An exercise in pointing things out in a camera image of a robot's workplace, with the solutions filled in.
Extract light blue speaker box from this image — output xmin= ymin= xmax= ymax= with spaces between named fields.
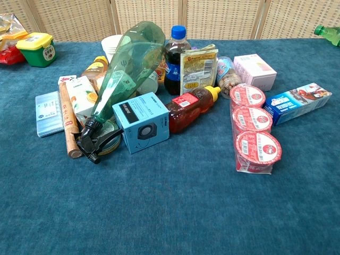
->
xmin=112 ymin=91 xmax=171 ymax=155

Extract pink white carton box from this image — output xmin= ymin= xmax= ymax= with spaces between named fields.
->
xmin=233 ymin=54 xmax=278 ymax=92

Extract white round container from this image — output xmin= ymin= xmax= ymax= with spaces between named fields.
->
xmin=137 ymin=70 xmax=160 ymax=96

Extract green tub yellow lid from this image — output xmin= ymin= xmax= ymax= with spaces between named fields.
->
xmin=15 ymin=32 xmax=57 ymax=68

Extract red yogurt cup pack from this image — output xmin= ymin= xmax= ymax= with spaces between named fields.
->
xmin=229 ymin=83 xmax=283 ymax=175

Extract cola bottle blue cap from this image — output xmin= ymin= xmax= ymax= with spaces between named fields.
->
xmin=163 ymin=25 xmax=192 ymax=96

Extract round tin lid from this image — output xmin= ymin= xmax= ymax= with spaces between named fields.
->
xmin=97 ymin=120 xmax=122 ymax=156

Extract white paper cup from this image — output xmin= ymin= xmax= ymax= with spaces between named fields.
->
xmin=101 ymin=34 xmax=123 ymax=64

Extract red yellow snack bags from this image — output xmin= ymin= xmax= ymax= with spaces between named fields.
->
xmin=0 ymin=12 xmax=29 ymax=66

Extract blue toothpaste box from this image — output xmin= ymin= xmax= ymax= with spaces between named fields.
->
xmin=262 ymin=82 xmax=333 ymax=126

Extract amber drink bottle yellow cap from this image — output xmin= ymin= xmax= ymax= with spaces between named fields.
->
xmin=80 ymin=55 xmax=109 ymax=91

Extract green plastic spray bottle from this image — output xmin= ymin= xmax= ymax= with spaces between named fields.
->
xmin=73 ymin=21 xmax=166 ymax=165

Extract honey bottle yellow cap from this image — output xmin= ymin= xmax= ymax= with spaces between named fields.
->
xmin=165 ymin=85 xmax=222 ymax=134

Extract wooden rolling pin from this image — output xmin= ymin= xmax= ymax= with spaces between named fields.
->
xmin=58 ymin=81 xmax=83 ymax=159

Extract orange juice carton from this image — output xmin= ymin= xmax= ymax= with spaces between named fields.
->
xmin=66 ymin=75 xmax=99 ymax=127

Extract woven folding screen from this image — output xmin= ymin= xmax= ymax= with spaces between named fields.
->
xmin=0 ymin=0 xmax=340 ymax=43

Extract orange snack packet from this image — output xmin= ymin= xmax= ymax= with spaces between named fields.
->
xmin=155 ymin=58 xmax=167 ymax=85

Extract yellow seasoning sachet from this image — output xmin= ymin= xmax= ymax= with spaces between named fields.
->
xmin=180 ymin=44 xmax=219 ymax=97

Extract green soda bottle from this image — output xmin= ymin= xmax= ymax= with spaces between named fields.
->
xmin=313 ymin=24 xmax=340 ymax=48

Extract pale blue tissue pack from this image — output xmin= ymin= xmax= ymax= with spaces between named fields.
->
xmin=35 ymin=90 xmax=65 ymax=138

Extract teal table cloth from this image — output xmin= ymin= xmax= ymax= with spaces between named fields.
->
xmin=0 ymin=38 xmax=340 ymax=255

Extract clear jar of nuts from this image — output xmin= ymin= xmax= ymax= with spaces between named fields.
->
xmin=216 ymin=55 xmax=243 ymax=100

